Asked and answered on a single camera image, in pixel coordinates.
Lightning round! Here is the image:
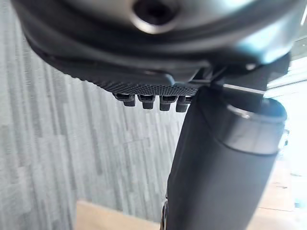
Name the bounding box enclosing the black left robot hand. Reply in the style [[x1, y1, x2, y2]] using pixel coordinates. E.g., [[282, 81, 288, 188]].
[[11, 0, 307, 230]]

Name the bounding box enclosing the light wooden cabinet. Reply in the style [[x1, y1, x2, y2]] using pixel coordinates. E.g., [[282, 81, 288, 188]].
[[76, 200, 162, 230]]

